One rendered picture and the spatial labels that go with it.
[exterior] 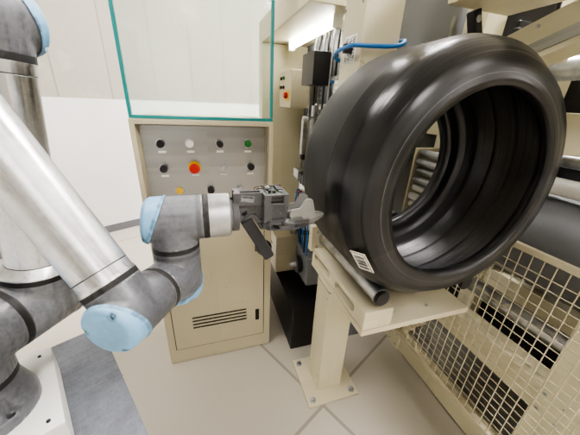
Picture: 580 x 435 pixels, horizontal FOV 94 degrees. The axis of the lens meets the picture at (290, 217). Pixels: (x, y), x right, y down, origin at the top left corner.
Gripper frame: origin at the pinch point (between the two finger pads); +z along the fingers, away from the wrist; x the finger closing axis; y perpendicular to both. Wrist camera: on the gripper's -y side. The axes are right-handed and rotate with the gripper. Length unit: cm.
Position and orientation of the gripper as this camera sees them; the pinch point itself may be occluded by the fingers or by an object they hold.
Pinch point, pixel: (318, 217)
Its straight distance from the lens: 64.1
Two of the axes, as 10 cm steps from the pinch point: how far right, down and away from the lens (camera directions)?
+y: 0.5, -9.2, -3.9
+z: 9.5, -0.7, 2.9
